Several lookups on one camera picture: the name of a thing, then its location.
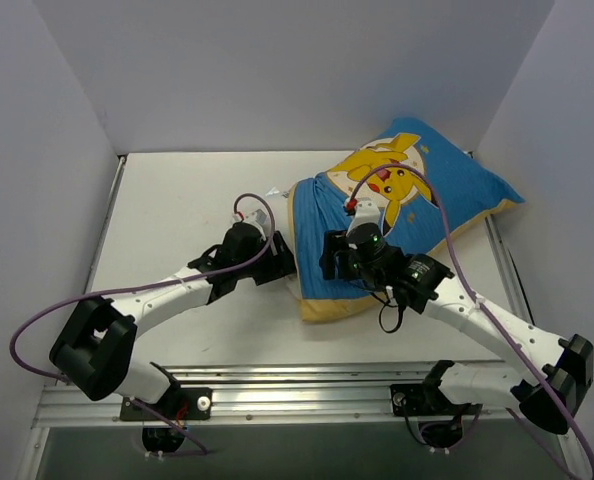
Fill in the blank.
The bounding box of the white pillow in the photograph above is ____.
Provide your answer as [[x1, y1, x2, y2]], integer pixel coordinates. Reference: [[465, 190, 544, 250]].
[[265, 189, 302, 300]]

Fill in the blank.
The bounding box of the blue Pikachu pillowcase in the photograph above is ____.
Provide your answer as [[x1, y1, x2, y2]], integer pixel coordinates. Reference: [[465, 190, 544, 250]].
[[288, 118, 524, 322]]

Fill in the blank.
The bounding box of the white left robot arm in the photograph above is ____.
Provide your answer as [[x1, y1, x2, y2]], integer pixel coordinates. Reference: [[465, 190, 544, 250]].
[[49, 222, 296, 419]]

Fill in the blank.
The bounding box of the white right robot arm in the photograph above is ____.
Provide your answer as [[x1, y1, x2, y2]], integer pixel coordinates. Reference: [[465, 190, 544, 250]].
[[320, 223, 594, 435]]

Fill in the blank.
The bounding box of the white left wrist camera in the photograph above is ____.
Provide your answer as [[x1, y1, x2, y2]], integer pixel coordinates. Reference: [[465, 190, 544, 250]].
[[231, 209, 270, 236]]

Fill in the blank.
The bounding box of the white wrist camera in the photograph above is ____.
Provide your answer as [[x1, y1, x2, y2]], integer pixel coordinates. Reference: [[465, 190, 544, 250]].
[[344, 197, 381, 234], [231, 209, 270, 236]]

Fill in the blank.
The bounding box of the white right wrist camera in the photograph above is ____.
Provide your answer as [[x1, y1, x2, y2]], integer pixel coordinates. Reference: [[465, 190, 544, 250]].
[[344, 197, 381, 234]]

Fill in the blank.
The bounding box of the aluminium right side rail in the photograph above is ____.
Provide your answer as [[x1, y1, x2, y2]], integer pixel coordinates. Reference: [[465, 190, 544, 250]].
[[459, 149, 536, 326]]

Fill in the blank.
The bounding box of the aluminium rail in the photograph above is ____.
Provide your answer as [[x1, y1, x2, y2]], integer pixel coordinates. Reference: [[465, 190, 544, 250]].
[[77, 154, 128, 297], [459, 149, 536, 326]]

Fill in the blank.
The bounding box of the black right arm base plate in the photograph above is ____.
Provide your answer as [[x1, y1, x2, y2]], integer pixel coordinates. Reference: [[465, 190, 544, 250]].
[[389, 383, 479, 417]]

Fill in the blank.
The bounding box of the aluminium left side rail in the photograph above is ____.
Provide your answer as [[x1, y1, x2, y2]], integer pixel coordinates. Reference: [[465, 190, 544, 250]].
[[77, 154, 128, 297]]

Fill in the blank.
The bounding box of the aluminium front rail frame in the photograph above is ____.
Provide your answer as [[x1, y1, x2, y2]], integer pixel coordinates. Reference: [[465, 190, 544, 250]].
[[32, 361, 518, 428]]

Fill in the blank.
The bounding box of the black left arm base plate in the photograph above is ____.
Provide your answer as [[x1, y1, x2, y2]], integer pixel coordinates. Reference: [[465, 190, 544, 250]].
[[119, 387, 213, 422]]

